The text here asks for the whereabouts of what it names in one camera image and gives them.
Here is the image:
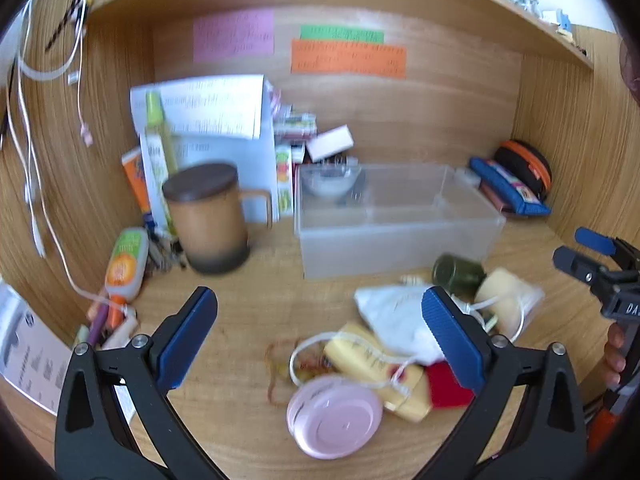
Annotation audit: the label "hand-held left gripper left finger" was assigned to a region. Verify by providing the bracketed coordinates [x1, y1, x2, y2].
[54, 286, 231, 480]

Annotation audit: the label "pink paper note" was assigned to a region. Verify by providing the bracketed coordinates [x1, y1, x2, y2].
[193, 8, 276, 63]

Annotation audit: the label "red hair ties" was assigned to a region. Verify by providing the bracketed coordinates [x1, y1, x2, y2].
[297, 352, 333, 376]

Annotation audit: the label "white printed paper sheet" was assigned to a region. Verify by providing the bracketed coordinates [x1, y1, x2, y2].
[130, 75, 266, 140]

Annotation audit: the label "brown mug with lid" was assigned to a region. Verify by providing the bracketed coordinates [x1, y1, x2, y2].
[161, 161, 274, 276]

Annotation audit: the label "red drawstring pouch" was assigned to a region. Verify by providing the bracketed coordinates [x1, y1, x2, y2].
[425, 360, 476, 411]

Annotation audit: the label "purple pen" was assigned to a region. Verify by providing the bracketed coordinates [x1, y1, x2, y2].
[86, 305, 110, 347]

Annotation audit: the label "white charging cable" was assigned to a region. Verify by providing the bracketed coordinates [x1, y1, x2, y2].
[5, 55, 128, 311]

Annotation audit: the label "person's right hand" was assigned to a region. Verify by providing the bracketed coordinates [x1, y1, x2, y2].
[603, 322, 630, 387]

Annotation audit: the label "brown rubber band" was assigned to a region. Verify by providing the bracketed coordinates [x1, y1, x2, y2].
[265, 340, 301, 406]

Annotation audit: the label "blue pencil pouch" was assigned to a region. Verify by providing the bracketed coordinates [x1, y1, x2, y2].
[468, 157, 552, 218]

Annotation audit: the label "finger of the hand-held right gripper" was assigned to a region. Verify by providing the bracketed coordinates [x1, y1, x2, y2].
[552, 246, 612, 293]
[574, 227, 619, 257]

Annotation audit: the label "glass bowl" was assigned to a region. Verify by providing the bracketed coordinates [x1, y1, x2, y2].
[300, 160, 366, 202]

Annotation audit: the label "golden yellow bottle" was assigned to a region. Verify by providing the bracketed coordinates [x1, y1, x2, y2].
[322, 321, 432, 422]

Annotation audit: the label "fruit printed carton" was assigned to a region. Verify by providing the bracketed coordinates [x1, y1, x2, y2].
[275, 144, 295, 218]

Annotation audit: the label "pink flat pouch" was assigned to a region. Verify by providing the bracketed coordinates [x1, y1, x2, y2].
[480, 182, 518, 213]

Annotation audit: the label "orange carton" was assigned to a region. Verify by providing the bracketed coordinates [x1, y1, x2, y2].
[121, 147, 152, 216]

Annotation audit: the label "orange green tube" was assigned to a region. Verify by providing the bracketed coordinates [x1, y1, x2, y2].
[104, 227, 151, 306]

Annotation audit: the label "bunch of metal clips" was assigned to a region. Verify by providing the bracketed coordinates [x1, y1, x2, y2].
[147, 230, 187, 272]

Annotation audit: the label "white pink block box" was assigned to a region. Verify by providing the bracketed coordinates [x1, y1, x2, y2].
[306, 125, 355, 162]

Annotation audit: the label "green paper note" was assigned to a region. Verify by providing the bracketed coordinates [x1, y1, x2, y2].
[300, 24, 385, 45]

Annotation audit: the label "pile of colourful sachets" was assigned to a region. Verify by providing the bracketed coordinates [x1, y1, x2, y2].
[272, 105, 318, 141]

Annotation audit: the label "clear plastic storage box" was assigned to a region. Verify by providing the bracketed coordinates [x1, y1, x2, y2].
[294, 162, 507, 281]

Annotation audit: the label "white cable with pink plug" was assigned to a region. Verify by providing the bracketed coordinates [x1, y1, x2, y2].
[65, 0, 95, 149]

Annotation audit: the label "black orange round case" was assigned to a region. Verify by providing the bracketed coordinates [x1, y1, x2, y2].
[494, 140, 552, 201]

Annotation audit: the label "orange paper note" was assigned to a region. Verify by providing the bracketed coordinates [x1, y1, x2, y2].
[291, 39, 407, 80]

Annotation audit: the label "white leaflet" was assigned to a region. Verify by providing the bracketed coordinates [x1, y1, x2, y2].
[0, 282, 76, 416]

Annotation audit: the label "dark green jar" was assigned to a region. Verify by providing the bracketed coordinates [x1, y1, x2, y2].
[431, 254, 487, 301]

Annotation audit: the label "cream roll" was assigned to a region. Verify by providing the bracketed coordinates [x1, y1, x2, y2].
[472, 267, 546, 343]

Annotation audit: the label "wooden desktop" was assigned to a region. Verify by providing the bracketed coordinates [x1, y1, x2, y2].
[0, 210, 621, 480]

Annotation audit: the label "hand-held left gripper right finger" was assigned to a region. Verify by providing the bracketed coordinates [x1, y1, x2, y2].
[410, 286, 587, 480]

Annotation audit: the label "pink round container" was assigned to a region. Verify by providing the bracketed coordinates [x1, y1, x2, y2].
[286, 376, 384, 460]

